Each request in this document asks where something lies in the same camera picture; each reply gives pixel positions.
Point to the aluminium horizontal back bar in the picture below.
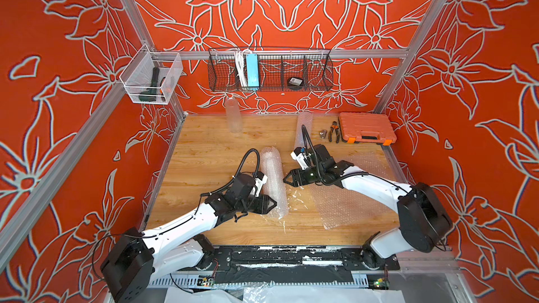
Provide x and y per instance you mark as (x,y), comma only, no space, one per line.
(334,54)

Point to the small black device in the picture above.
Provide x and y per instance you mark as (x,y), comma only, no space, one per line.
(295,83)

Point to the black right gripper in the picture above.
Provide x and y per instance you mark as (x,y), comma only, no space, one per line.
(294,173)

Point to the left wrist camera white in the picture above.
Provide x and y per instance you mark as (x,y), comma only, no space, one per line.
(260,180)

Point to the light blue box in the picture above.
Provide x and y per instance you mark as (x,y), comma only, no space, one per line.
(252,70)

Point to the aluminium frame post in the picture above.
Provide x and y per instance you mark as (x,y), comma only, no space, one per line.
(144,37)
(432,13)

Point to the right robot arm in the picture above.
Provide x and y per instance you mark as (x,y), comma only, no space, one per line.
(423,220)

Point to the black wire basket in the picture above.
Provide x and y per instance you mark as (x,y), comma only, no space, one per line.
(228,73)

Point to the aluminium frame post left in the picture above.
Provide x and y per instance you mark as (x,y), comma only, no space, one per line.
(144,37)

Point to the bubble wrap sheet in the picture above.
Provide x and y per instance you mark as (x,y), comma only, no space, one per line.
(340,207)

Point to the orange tool case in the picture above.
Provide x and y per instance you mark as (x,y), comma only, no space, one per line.
(362,127)

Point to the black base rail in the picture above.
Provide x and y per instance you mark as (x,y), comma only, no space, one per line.
(236,266)

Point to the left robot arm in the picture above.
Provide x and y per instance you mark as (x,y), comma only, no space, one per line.
(138,258)

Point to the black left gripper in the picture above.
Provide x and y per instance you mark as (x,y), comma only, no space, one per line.
(263,207)

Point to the aluminium left side bar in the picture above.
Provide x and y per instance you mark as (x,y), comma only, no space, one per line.
(18,228)

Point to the dark green flashlight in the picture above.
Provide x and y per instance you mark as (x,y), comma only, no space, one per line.
(150,94)

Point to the aluminium frame post right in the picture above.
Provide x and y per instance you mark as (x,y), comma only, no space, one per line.
(432,13)

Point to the clear acrylic box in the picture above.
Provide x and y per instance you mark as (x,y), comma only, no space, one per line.
(151,77)

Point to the orange handled pliers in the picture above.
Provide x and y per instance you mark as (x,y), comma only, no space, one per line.
(334,134)

